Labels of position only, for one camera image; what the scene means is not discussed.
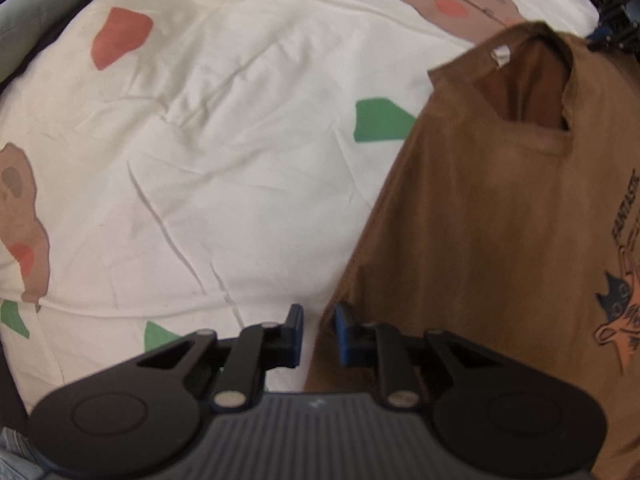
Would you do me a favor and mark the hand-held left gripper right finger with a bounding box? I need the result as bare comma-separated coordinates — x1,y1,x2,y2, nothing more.
334,302,507,412

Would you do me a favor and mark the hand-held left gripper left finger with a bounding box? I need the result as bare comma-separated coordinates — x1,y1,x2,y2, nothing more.
134,304,305,413

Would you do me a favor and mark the grey neck pillow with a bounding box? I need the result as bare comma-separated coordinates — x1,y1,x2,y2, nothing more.
0,0,117,83

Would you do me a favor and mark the cream bear print blanket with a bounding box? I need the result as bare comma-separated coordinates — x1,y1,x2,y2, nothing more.
0,0,601,411

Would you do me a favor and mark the brown printed t-shirt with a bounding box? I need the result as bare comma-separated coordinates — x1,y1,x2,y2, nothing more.
302,20,640,480

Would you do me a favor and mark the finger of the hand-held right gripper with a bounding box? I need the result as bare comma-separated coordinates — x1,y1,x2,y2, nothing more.
586,7,640,53

